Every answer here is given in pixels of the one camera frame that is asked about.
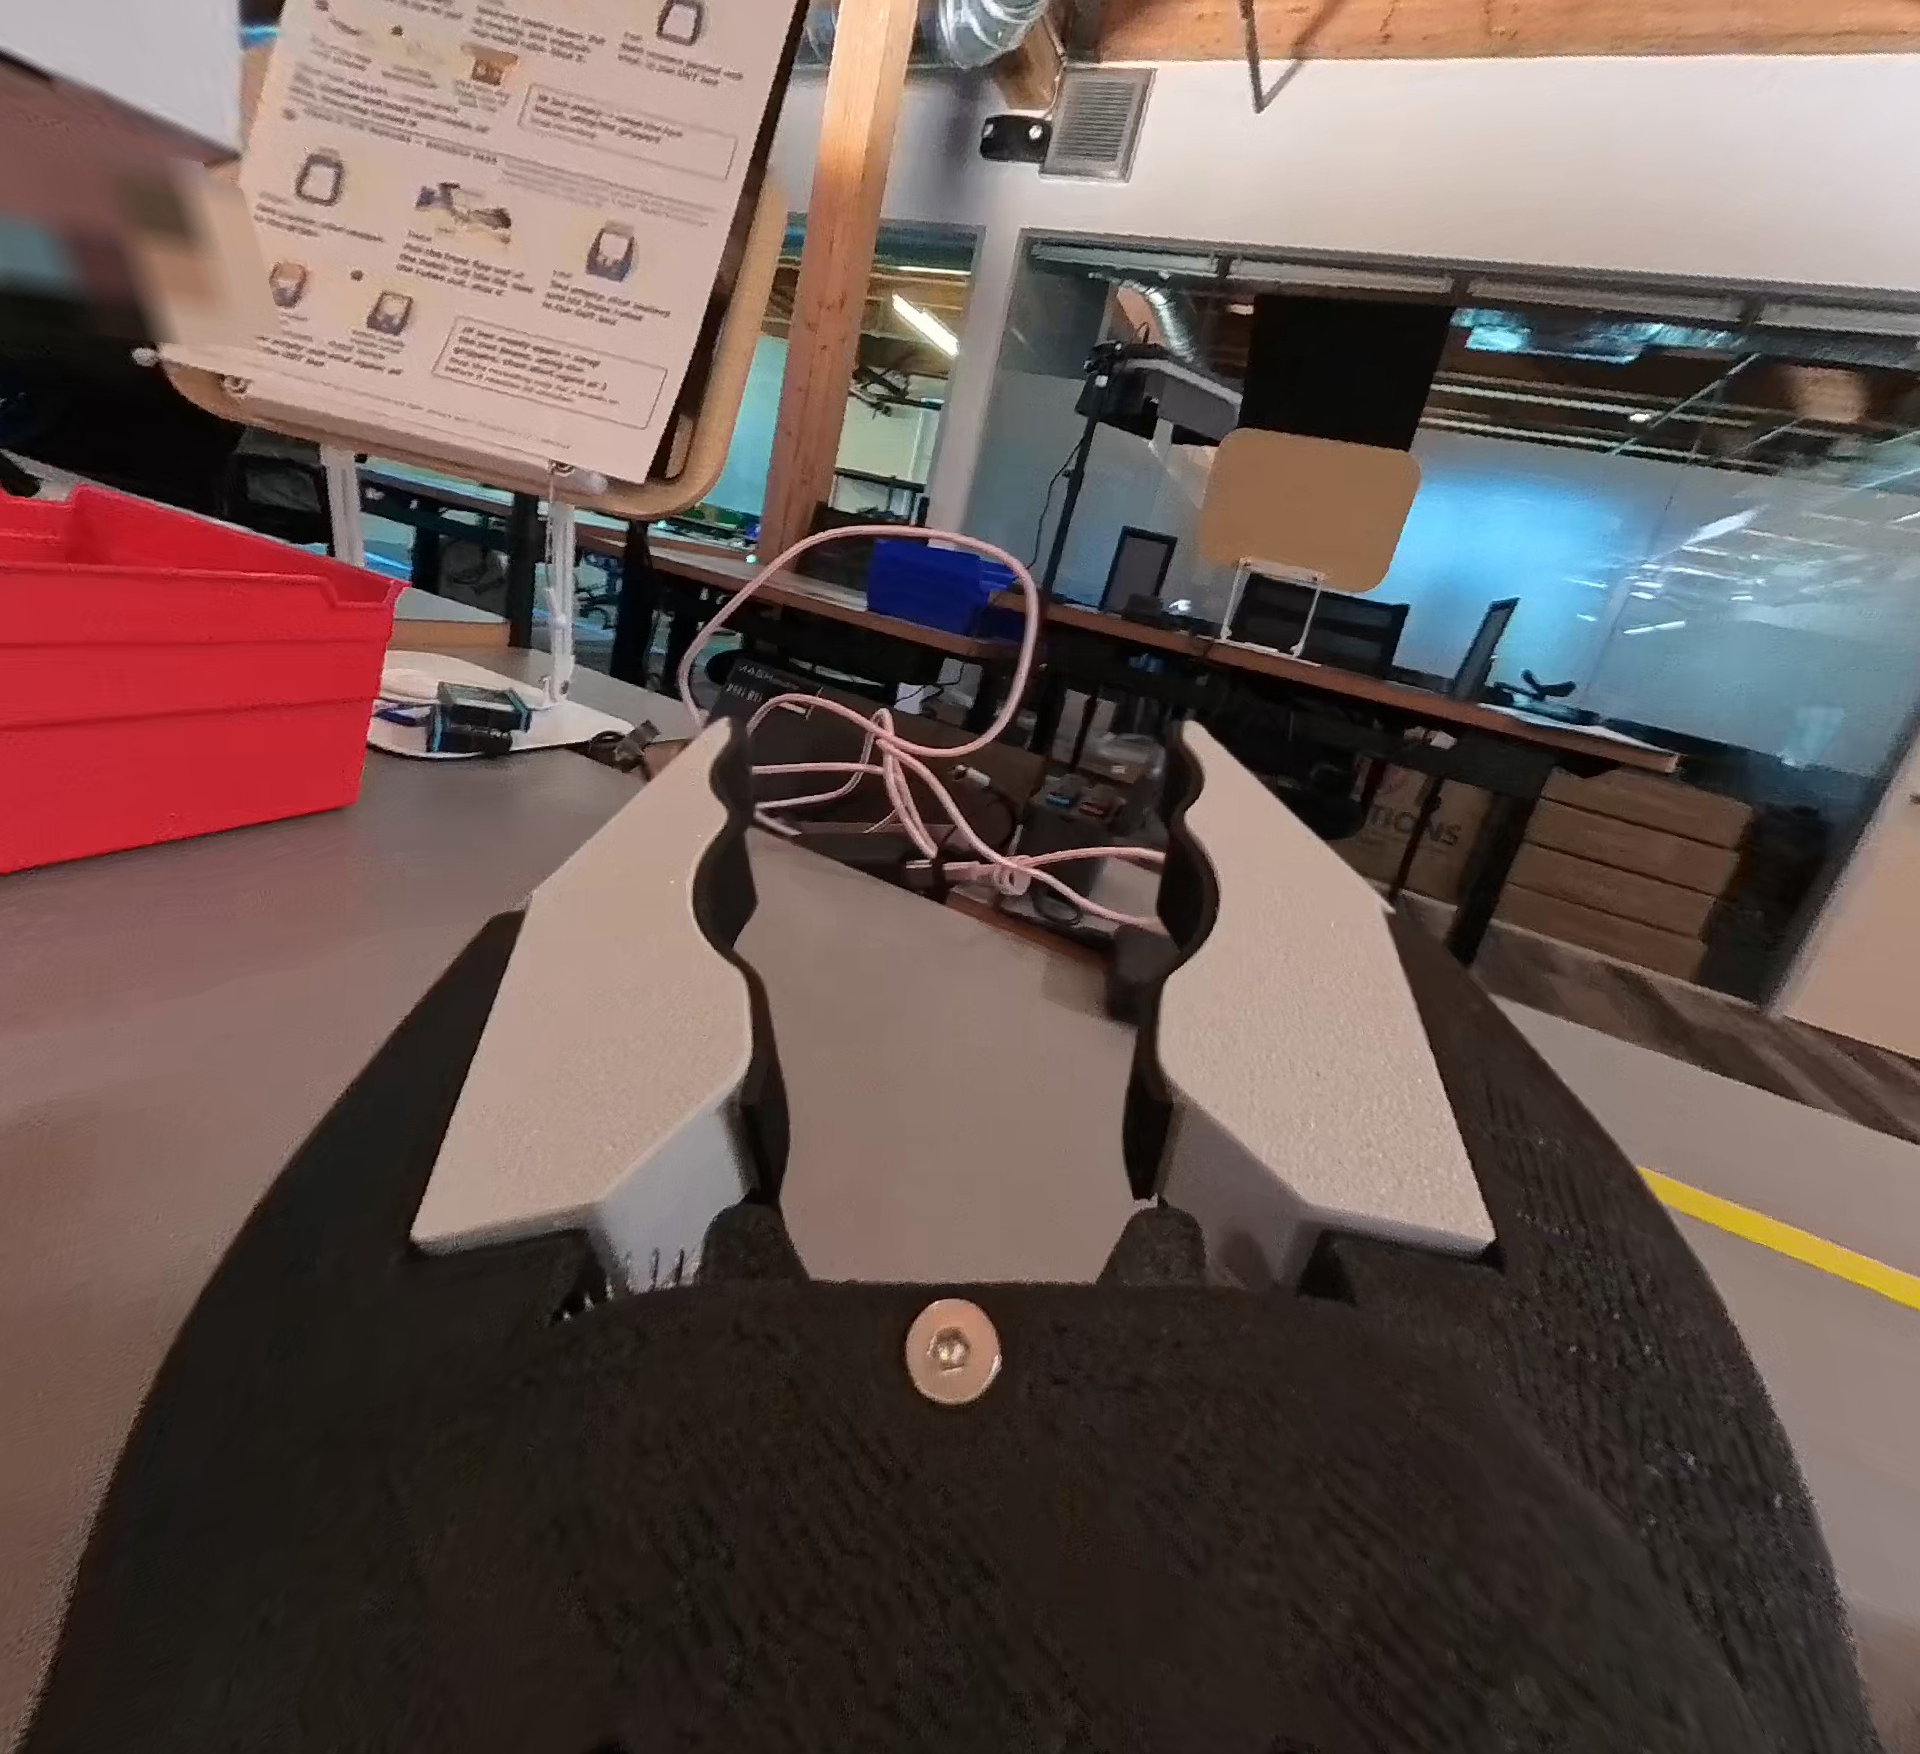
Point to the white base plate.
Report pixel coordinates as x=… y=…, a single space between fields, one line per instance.
x=408 y=729

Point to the black tripod with camera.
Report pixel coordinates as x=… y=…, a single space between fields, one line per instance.
x=1117 y=391

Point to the clear acrylic stand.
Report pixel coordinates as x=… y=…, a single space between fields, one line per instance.
x=557 y=586

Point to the black monitor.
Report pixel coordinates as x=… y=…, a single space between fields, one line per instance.
x=1478 y=652
x=1142 y=568

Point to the tan rounded board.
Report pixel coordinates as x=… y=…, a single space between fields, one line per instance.
x=1304 y=513

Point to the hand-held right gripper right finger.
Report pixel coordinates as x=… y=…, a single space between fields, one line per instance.
x=1304 y=1033

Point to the stack of cardboard boxes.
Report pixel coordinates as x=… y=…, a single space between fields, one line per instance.
x=1623 y=855

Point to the black wall camera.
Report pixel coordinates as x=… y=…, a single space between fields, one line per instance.
x=1018 y=136

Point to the long wooden table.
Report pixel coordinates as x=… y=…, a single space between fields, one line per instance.
x=1422 y=704

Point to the blue storage bin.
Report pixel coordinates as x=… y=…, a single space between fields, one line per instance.
x=931 y=583

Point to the black hanging panel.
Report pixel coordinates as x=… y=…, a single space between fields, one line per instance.
x=1350 y=366

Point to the small black device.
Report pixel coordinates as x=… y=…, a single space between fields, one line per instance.
x=483 y=719

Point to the plain wooden post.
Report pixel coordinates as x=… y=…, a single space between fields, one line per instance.
x=859 y=213

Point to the printed instruction sheet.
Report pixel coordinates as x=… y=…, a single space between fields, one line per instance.
x=525 y=136

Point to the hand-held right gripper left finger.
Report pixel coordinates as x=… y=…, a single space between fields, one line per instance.
x=600 y=1033

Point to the red plastic bin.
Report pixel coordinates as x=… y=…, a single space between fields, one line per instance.
x=181 y=693

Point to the grey wall vent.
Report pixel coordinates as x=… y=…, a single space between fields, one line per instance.
x=1098 y=120

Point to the wooden sheet board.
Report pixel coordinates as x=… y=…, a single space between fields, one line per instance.
x=710 y=421

